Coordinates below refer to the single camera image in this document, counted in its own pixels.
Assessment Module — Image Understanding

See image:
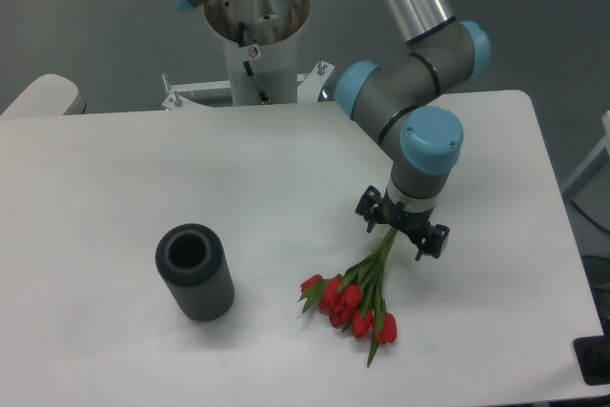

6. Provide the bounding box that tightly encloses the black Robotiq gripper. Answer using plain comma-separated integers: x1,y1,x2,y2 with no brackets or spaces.
355,185,450,261

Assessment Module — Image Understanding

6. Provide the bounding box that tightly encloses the white metal base frame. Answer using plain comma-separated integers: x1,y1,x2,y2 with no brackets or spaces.
159,59,336,112

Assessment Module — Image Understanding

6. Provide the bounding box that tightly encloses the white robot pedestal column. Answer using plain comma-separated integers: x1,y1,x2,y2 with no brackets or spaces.
204,0,310,106

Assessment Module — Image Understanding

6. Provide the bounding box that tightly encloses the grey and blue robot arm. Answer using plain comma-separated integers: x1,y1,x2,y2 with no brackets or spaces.
171,0,491,257

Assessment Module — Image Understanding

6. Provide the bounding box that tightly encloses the white furniture frame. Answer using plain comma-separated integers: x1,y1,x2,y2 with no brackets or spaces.
560,112,609,235

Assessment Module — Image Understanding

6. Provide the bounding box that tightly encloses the red tulip bouquet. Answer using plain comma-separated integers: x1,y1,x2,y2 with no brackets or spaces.
299,229,398,366

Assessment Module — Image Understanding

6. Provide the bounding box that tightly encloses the beige chair armrest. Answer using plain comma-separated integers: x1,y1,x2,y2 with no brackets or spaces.
1,73,87,119

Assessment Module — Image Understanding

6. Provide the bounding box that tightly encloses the dark grey ribbed vase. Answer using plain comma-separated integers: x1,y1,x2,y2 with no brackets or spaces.
154,223,234,322

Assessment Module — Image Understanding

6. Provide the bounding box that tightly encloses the black pedestal cable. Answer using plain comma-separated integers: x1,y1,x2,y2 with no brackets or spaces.
237,20,272,105

